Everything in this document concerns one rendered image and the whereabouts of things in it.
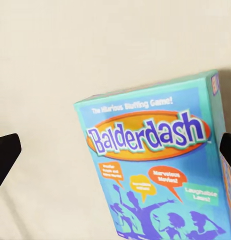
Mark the board game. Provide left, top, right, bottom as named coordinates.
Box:
left=74, top=68, right=231, bottom=240

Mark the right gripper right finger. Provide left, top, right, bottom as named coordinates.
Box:
left=219, top=132, right=231, bottom=167

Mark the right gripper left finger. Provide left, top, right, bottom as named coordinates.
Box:
left=0, top=133, right=22, bottom=186

